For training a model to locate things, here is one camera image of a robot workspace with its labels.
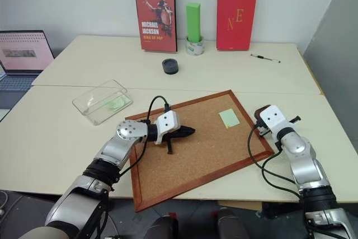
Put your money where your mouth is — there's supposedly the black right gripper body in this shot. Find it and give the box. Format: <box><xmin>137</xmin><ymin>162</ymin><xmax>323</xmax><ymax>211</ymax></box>
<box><xmin>253</xmin><ymin>105</ymin><xmax>271</xmax><ymax>129</ymax></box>

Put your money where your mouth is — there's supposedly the dark rounded shape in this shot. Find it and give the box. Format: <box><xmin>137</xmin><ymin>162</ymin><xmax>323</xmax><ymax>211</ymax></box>
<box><xmin>144</xmin><ymin>214</ymin><xmax>180</xmax><ymax>239</ymax></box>
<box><xmin>216</xmin><ymin>207</ymin><xmax>253</xmax><ymax>239</ymax></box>

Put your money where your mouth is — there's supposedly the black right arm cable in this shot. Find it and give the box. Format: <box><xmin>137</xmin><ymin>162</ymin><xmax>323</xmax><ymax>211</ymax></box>
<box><xmin>247</xmin><ymin>121</ymin><xmax>302</xmax><ymax>194</ymax></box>

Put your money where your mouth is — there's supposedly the tall green box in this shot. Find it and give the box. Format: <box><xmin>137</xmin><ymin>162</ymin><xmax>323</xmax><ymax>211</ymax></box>
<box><xmin>186</xmin><ymin>2</ymin><xmax>202</xmax><ymax>43</ymax></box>

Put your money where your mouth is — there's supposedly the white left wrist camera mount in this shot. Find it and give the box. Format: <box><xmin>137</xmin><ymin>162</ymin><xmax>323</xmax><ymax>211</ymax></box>
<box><xmin>154</xmin><ymin>110</ymin><xmax>180</xmax><ymax>145</ymax></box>

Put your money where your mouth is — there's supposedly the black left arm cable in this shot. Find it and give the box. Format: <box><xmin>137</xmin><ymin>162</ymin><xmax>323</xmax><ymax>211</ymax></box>
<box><xmin>119</xmin><ymin>95</ymin><xmax>172</xmax><ymax>180</ymax></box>

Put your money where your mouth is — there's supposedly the wood-framed cork board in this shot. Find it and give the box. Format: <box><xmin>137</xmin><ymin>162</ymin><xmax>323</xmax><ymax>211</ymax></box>
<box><xmin>124</xmin><ymin>89</ymin><xmax>275</xmax><ymax>213</ymax></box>

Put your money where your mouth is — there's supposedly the light green sticky note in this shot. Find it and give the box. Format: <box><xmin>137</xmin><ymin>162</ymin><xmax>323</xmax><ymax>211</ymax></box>
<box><xmin>218</xmin><ymin>108</ymin><xmax>242</xmax><ymax>129</ymax></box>

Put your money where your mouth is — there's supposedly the green note with curled edge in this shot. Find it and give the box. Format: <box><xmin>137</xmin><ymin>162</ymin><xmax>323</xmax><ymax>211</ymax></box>
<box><xmin>104</xmin><ymin>94</ymin><xmax>132</xmax><ymax>111</ymax></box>

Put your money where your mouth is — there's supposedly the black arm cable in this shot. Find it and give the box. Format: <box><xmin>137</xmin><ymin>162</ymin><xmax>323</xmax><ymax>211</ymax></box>
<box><xmin>247</xmin><ymin>121</ymin><xmax>302</xmax><ymax>194</ymax></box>
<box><xmin>119</xmin><ymin>95</ymin><xmax>172</xmax><ymax>180</ymax></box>

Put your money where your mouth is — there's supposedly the open grey laptop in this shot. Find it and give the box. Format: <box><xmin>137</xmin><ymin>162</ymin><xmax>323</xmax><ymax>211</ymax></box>
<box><xmin>0</xmin><ymin>29</ymin><xmax>55</xmax><ymax>93</ymax></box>

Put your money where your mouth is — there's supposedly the small round black tray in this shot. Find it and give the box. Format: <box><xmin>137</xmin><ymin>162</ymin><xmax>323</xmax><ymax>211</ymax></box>
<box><xmin>161</xmin><ymin>58</ymin><xmax>180</xmax><ymax>76</ymax></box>

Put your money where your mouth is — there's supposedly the clear plastic box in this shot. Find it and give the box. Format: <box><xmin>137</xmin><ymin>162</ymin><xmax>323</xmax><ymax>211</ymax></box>
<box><xmin>72</xmin><ymin>79</ymin><xmax>133</xmax><ymax>126</ymax></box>

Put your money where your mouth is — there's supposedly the red book with gold letters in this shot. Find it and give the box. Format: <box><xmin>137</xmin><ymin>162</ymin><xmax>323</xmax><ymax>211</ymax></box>
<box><xmin>216</xmin><ymin>0</ymin><xmax>260</xmax><ymax>53</ymax></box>

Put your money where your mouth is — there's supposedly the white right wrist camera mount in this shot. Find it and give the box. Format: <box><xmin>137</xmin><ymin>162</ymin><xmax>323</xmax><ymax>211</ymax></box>
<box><xmin>259</xmin><ymin>105</ymin><xmax>288</xmax><ymax>137</ymax></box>

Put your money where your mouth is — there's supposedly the black and white pen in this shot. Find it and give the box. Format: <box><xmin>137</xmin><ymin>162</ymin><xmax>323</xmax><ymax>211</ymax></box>
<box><xmin>250</xmin><ymin>53</ymin><xmax>281</xmax><ymax>64</ymax></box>

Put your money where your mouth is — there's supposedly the grey partition panel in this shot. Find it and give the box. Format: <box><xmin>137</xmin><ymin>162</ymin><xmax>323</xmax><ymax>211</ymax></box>
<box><xmin>303</xmin><ymin>0</ymin><xmax>358</xmax><ymax>201</ymax></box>

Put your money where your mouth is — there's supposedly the clear tape roll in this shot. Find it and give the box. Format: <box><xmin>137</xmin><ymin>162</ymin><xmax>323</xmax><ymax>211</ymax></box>
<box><xmin>185</xmin><ymin>35</ymin><xmax>206</xmax><ymax>55</ymax></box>

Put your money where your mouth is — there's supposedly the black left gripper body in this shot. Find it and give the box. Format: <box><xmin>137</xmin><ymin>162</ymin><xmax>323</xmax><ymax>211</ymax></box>
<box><xmin>163</xmin><ymin>126</ymin><xmax>183</xmax><ymax>140</ymax></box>

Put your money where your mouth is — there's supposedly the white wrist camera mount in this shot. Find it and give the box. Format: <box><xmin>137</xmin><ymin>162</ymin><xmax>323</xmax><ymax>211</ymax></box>
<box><xmin>259</xmin><ymin>105</ymin><xmax>288</xmax><ymax>137</ymax></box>
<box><xmin>154</xmin><ymin>110</ymin><xmax>180</xmax><ymax>145</ymax></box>

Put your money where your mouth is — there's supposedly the red Michael Jackson book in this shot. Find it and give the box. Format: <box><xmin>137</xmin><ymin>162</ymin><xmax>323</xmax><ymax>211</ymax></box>
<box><xmin>133</xmin><ymin>0</ymin><xmax>179</xmax><ymax>53</ymax></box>

